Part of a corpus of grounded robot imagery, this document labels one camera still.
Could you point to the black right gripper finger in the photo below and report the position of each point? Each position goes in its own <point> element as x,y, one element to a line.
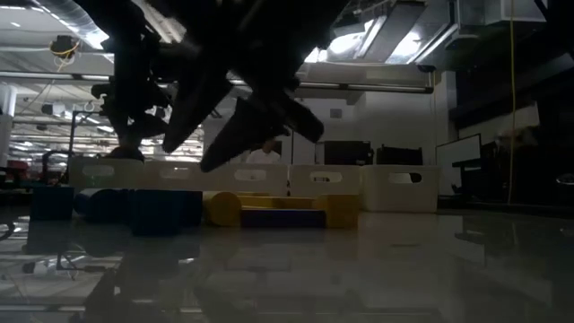
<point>242,134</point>
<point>197,107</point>

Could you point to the yellow cylinder block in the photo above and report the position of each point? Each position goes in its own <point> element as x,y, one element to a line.
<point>223,208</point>

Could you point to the blue cylinder block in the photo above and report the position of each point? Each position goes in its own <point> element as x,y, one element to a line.
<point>101,205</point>

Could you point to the large blue block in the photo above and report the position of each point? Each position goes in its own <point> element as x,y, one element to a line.
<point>166,213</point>

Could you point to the black background robot arm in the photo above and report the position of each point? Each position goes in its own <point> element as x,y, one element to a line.
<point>49,161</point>

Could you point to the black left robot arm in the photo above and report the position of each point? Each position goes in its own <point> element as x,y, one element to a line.
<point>121,45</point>

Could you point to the person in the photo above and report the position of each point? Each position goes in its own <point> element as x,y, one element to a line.
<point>125,153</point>
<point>264,156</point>

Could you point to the white plastic bin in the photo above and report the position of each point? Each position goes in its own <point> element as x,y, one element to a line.
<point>381,197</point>
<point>300,186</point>
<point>134,179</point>
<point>197,181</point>
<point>278,179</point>

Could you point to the purple block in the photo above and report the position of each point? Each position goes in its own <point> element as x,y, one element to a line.
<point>282,218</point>

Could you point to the black monitor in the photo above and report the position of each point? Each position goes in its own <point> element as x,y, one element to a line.
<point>347,153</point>
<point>399,157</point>

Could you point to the horizontal ceiling pipe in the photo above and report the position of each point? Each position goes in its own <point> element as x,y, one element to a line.
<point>385,88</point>

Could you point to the red background box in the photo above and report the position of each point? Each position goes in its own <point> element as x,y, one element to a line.
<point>18,169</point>

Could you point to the whiteboard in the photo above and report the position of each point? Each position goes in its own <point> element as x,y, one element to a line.
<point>457,166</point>

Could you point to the black frame stand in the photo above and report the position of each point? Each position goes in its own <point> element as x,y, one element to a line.
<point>71,134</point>
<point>293,148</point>

